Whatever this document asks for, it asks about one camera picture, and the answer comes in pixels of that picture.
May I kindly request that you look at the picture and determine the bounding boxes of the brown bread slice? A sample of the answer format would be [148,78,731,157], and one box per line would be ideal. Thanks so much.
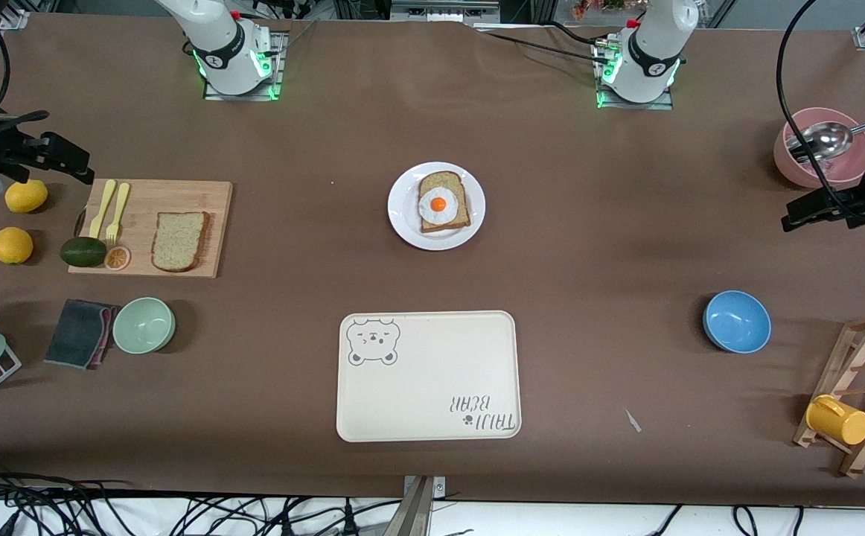
[151,211,211,273]
[418,170,472,234]

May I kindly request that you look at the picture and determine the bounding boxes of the round white plate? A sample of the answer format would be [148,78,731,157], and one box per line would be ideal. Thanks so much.
[387,162,487,251]

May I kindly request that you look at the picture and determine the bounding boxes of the toy fried egg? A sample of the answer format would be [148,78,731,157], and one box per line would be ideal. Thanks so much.
[418,186,460,226]

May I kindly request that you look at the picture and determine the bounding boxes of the yellow lemon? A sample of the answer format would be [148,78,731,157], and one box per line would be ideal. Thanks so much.
[4,179,49,214]
[0,227,34,265]

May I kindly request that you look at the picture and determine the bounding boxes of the pink bowl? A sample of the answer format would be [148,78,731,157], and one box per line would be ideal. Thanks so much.
[773,107,865,189]

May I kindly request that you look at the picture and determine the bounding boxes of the silver metal scoop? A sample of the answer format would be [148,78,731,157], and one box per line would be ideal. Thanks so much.
[786,113,865,165]

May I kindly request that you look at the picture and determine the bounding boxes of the yellow plastic knife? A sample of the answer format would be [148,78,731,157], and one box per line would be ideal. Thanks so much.
[89,179,117,239]

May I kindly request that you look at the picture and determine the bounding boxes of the yellow plastic fork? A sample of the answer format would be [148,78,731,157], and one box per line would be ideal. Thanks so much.
[106,182,131,246]

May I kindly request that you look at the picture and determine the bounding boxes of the green avocado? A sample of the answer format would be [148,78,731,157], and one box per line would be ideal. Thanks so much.
[60,237,108,268]

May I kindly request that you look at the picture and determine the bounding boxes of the wooden cutting board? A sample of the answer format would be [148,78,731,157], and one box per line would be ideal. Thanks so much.
[68,179,234,279]

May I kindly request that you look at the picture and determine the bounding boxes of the blue bowl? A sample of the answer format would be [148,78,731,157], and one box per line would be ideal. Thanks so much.
[703,290,773,354]

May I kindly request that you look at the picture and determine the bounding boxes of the grey folded cloth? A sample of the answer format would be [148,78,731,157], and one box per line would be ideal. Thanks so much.
[44,299,122,371]

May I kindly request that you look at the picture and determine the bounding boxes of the pale green bowl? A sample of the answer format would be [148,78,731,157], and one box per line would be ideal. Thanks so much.
[112,297,176,355]

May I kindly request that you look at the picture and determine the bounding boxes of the yellow mug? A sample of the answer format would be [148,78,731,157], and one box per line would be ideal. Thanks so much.
[805,395,865,447]

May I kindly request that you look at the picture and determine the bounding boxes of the cream tray with bear print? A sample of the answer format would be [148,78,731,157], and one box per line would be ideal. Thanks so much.
[336,310,523,444]

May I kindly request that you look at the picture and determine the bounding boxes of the grey metal box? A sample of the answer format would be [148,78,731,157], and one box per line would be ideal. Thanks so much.
[389,0,503,28]

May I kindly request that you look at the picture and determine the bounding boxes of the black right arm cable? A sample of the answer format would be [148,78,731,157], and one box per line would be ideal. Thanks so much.
[0,30,13,106]

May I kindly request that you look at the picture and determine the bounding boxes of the black cable on table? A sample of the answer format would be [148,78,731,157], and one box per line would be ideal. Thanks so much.
[477,22,612,65]

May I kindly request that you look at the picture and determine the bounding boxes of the tangled black floor cables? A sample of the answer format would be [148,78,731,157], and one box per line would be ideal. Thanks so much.
[0,470,403,536]

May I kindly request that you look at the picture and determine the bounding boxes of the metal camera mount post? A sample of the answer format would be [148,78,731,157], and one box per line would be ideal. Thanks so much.
[395,475,447,536]

